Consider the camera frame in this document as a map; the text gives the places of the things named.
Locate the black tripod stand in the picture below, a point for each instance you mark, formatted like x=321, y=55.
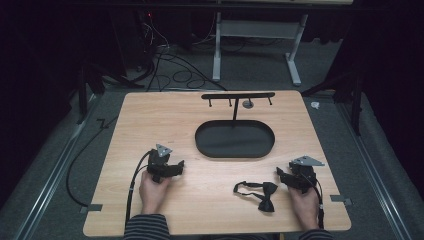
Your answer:
x=87, y=80
x=353, y=90

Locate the person's left hand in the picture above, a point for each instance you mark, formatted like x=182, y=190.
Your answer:
x=152, y=195

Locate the black hanger stand with tray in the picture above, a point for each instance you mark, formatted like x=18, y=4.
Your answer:
x=235, y=140

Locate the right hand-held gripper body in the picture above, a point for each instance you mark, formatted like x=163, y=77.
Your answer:
x=304, y=171

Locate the person's right hand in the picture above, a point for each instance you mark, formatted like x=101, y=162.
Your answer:
x=305, y=206

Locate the small white crumpled scrap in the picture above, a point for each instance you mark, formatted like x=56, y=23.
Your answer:
x=315, y=105

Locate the metal floor rail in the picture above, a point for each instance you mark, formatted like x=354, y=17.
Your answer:
x=50, y=173
x=376, y=173

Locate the black bow tie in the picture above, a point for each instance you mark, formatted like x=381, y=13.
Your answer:
x=265, y=196

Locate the white metal desk frame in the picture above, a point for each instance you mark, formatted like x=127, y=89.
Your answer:
x=258, y=29

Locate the grey round table grommet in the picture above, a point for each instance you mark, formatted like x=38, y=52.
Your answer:
x=247, y=104

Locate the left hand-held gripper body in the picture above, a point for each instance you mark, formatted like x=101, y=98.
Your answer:
x=157, y=164

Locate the grey tape strip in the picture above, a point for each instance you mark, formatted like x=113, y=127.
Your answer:
x=90, y=208
x=340, y=199

